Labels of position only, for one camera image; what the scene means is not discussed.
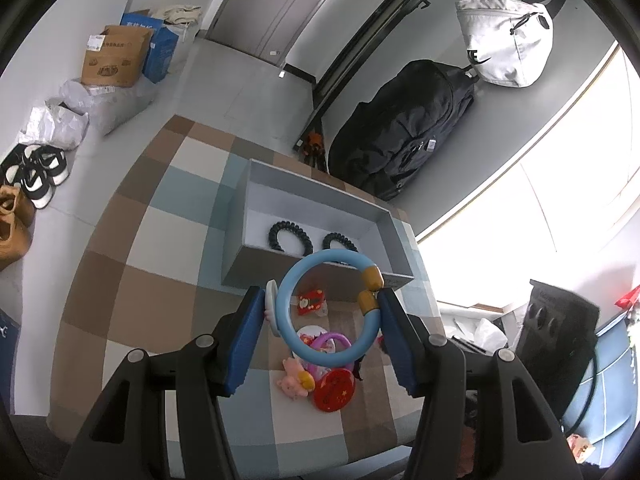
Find beige tote bag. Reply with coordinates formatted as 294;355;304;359
160;5;202;28

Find red hanging ornament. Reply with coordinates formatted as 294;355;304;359
614;285;640;311

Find brown cardboard box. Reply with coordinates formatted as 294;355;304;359
81;25;153;87

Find orange black tool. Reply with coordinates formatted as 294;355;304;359
292;127;328;168

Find black white sneaker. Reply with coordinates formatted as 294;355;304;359
1;144;68;187
19;166;57;210

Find small red ornament packet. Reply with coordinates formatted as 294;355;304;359
298;290;328;317

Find orange snack packet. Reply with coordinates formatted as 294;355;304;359
570;432;596;466

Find blue padded chair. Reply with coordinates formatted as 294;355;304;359
562;310;640;471

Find black speaker box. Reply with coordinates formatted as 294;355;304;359
515;279;601;411

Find black backpack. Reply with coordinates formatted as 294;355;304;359
327;59;476;201

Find checkered tablecloth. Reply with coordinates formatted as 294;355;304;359
47;115;441;480

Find white round disc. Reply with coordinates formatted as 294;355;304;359
265;280;280;336

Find black cable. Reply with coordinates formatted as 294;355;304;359
565;330;601;433

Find brown shoe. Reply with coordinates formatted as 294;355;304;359
0;185;36;226
0;215;33;271

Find white shoulder bag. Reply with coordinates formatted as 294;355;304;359
455;0;555;89

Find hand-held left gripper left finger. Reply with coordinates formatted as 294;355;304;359
60;285;268;480

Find white plastic bag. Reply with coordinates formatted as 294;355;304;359
19;102;90;151

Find black coil hair tie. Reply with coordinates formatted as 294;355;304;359
268;220;313;255
322;231;359;253

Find purple ring bracelet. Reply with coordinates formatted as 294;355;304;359
306;331;352;381

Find white round pin badge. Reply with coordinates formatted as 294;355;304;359
296;325;331;361

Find grey storage box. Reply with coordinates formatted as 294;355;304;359
220;158;416;293

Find grey plastic bag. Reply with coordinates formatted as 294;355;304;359
60;77;156;136

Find white crumpled tissue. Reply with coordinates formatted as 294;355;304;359
472;317;508;351

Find blue ring bracelet gold beads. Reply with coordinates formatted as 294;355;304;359
276;249;385;370

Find grey door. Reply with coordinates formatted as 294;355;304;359
205;0;361;67

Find red round pin badge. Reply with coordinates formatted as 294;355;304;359
314;367;357;413

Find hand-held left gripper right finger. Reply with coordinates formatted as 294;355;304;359
376;287;586;480

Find pink pig toy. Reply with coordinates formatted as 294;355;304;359
276;357;316;402

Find blue cardboard box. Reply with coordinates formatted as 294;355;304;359
121;11;180;84

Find dark blue bag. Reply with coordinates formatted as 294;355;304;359
0;310;21;401

